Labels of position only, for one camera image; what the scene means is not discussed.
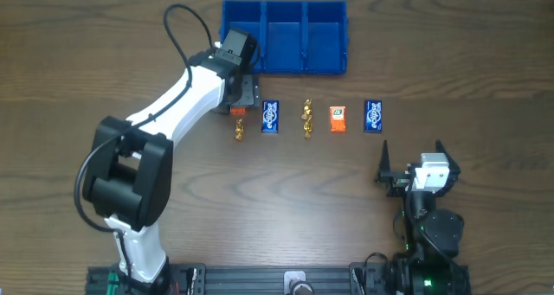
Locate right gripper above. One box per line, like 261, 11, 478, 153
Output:
375, 139, 461, 197

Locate mounting rail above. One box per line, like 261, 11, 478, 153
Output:
86, 263, 472, 295

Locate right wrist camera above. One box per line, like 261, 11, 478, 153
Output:
409, 152, 451, 191

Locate blue tray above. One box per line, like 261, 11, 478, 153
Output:
219, 0, 350, 76

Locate blue candy pack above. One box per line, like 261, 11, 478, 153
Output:
261, 99, 280, 135
363, 99, 383, 135

